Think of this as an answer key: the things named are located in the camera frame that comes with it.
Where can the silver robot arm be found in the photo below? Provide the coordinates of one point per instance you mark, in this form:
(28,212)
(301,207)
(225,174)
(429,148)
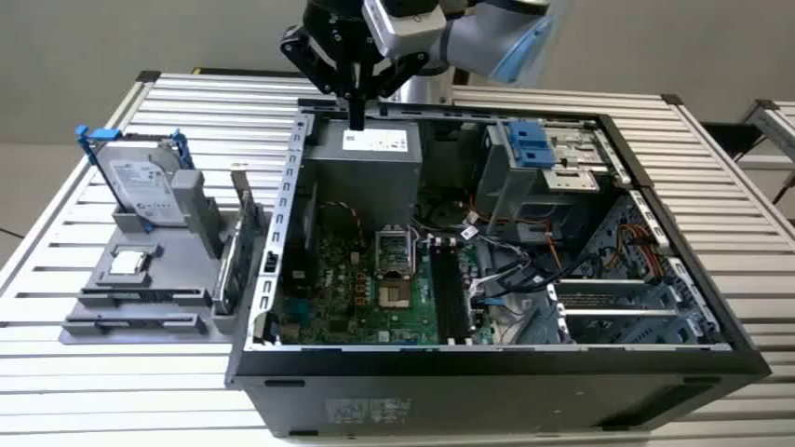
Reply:
(477,42)

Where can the grey power supply unit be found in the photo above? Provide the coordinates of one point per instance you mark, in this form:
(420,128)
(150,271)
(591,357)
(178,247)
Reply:
(360,186)

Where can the grey metal drive cage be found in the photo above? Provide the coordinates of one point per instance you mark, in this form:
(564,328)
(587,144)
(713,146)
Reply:
(515,195)

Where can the grey metal disk bay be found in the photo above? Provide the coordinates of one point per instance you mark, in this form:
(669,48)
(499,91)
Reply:
(615,313)

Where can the blue drive bay latch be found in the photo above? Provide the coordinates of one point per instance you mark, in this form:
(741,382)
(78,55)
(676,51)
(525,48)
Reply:
(531,144)

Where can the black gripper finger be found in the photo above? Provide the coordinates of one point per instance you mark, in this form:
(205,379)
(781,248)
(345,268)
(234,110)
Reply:
(403,74)
(311,65)

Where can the CPU socket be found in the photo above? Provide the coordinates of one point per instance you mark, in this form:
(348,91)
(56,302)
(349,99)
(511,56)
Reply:
(393,293)

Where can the grey parts rack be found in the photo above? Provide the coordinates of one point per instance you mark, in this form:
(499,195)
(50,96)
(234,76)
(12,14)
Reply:
(180,261)

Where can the black case fan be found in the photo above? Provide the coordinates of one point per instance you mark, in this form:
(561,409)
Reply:
(297,233)

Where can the hard disk in blue carrier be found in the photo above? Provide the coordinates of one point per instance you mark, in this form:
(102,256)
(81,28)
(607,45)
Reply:
(138,181)

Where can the black RAM slot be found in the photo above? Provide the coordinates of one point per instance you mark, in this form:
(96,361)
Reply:
(445,288)
(453,288)
(439,288)

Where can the green motherboard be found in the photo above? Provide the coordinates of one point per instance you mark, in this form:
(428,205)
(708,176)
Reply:
(335,298)

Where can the aluminium side table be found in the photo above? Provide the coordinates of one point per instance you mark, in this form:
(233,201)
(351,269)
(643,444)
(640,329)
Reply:
(769,116)

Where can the black open PC case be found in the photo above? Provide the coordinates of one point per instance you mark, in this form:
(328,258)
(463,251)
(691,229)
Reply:
(496,400)

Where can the green graphics card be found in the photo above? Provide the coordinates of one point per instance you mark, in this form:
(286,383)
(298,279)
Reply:
(238,261)

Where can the silver CPU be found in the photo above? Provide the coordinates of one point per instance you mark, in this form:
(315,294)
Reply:
(126,263)

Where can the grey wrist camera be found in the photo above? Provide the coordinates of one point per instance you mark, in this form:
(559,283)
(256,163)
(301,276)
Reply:
(407,28)

